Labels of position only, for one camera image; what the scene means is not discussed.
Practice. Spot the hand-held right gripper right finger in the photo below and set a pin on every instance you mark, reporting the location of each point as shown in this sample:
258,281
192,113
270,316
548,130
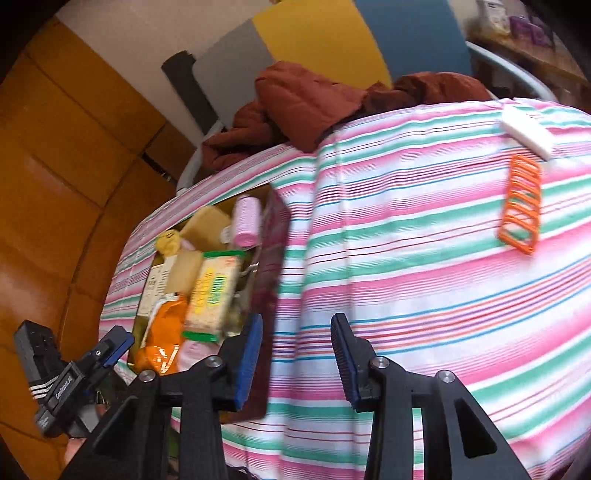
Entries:
344,364

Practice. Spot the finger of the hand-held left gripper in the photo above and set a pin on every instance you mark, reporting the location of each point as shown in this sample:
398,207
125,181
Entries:
113,348

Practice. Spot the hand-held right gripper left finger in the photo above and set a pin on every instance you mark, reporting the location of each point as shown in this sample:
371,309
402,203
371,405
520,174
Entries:
247,364

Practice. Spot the pink striped sock roll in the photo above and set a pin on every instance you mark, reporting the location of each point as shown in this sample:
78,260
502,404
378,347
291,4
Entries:
198,355

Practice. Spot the orange snack packet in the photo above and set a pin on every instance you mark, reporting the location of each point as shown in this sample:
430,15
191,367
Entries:
164,337

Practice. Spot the pale green box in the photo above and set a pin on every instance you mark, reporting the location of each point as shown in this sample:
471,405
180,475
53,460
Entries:
157,286

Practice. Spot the green-edged cracker packet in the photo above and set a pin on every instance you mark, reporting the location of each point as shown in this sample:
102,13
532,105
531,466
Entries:
214,295

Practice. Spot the beige box with hand drawing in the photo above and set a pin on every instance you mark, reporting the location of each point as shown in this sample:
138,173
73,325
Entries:
187,272

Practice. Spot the yellow sponge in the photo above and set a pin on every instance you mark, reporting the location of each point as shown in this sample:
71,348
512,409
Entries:
205,228

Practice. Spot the striped tablecloth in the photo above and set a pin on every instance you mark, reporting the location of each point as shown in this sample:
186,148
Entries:
415,300

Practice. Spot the yellow plush toy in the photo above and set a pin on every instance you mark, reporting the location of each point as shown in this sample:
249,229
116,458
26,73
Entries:
168,242

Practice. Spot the pink hair roller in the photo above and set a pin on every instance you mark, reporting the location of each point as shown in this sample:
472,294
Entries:
247,224

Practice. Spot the red-brown padded jacket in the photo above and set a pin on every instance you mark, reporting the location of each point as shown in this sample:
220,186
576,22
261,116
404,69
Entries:
314,101

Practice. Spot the white foam block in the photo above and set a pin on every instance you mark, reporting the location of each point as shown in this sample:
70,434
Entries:
526,131

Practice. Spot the grey yellow blue armchair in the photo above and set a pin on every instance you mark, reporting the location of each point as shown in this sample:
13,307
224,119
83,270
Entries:
323,41

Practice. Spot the wooden desk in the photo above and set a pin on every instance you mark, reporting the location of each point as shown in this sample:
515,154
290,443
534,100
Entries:
540,64

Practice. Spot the white carton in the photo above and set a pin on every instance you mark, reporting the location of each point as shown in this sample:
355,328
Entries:
494,16

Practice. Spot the purple box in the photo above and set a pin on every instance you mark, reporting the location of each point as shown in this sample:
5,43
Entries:
531,30

